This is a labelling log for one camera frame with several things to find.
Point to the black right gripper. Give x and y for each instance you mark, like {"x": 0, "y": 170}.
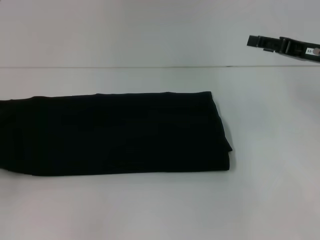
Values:
{"x": 300, "y": 48}

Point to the black T-shirt with white print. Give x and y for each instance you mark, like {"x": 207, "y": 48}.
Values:
{"x": 112, "y": 132}

